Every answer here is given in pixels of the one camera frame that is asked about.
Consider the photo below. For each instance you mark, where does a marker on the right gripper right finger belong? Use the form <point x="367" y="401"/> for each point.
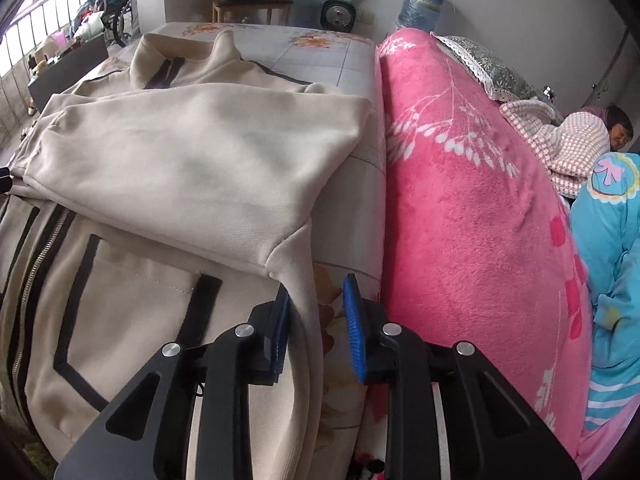
<point x="450" y="413"/>

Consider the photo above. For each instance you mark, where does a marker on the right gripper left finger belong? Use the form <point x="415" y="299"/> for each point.
<point x="186" y="413"/>

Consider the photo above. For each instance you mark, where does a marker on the beige zip jacket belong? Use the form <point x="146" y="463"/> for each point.
<point x="159" y="204"/>

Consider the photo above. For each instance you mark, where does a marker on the pink floral blanket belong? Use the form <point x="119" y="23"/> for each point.
<point x="477" y="243"/>

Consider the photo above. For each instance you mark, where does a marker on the blue cartoon quilt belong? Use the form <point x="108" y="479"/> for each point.
<point x="604" y="220"/>

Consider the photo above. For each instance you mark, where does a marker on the person in background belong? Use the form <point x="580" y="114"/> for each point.
<point x="617" y="122"/>

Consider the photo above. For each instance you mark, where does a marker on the grey patterned pillow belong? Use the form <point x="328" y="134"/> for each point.
<point x="500" y="82"/>

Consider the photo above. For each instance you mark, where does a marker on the dark low cabinet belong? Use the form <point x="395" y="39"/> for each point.
<point x="62" y="73"/>

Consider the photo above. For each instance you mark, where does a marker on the blue water bottle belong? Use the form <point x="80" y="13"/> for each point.
<point x="420" y="14"/>

